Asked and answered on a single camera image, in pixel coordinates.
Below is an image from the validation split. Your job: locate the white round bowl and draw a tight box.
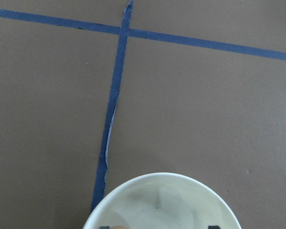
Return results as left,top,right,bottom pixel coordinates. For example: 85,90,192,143
84,172,241,229

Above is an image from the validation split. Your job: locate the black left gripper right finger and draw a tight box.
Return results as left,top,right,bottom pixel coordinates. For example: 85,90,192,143
208,225,220,229

